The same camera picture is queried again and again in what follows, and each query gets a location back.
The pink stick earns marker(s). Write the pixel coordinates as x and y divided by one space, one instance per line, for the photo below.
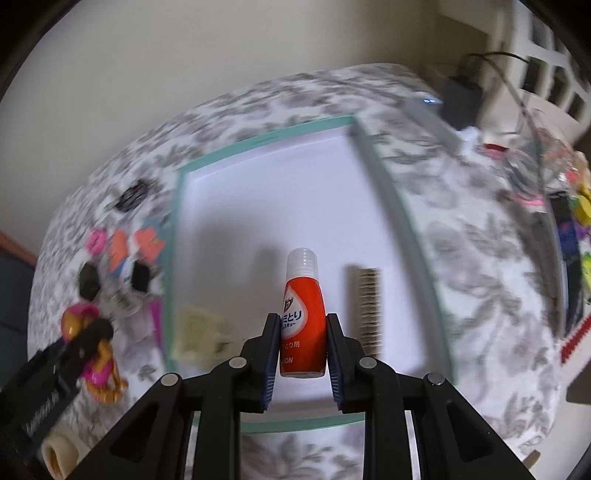
155 323

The black comb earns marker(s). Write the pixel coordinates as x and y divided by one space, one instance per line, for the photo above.
367 304

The orange and pink toy figure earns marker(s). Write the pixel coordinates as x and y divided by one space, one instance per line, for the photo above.
99 376

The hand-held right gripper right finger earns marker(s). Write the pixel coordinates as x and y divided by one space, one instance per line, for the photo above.
333 378

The black clip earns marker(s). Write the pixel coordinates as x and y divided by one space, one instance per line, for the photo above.
131 196

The dark blue cabinet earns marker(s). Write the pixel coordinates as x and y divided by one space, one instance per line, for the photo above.
14 300

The cream tube roll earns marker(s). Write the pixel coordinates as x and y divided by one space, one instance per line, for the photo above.
57 454

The orange and blue toy block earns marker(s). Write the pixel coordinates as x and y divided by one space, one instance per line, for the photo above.
148 244
117 251

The orange stain remover bottle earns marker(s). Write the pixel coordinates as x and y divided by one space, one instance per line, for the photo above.
302 300

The red comb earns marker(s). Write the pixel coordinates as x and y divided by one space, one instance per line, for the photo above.
576 344

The white box with teal rim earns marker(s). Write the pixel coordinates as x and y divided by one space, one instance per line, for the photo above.
277 194

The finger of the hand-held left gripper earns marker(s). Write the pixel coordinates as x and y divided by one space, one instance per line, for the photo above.
87 339

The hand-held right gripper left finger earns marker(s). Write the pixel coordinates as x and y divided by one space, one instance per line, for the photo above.
273 378

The yellow toy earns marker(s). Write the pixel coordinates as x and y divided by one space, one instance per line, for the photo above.
582 201

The black cube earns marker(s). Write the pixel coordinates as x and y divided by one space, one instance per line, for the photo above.
89 281
138 277

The white hub with light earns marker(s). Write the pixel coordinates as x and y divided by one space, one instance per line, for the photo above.
434 121

